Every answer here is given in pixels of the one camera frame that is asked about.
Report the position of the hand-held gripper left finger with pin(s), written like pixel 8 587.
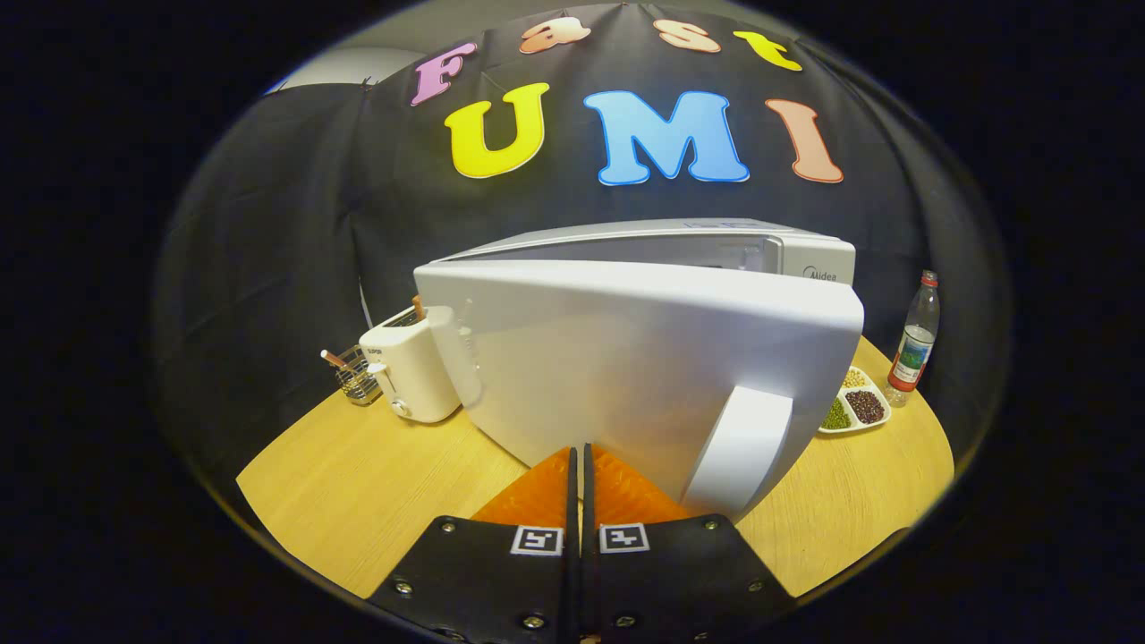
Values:
pixel 483 581

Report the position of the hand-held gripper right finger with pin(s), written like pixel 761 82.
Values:
pixel 680 577

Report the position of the white toaster oven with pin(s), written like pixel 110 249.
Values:
pixel 626 358

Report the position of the cream pop-up toaster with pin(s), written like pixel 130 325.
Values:
pixel 411 376

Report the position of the white divided dish of beans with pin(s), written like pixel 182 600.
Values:
pixel 859 407

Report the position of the toast slice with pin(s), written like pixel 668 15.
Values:
pixel 418 309

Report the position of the clear plastic bottle red cap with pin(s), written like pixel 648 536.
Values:
pixel 914 349

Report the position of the black backdrop cloth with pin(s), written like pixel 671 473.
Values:
pixel 286 250

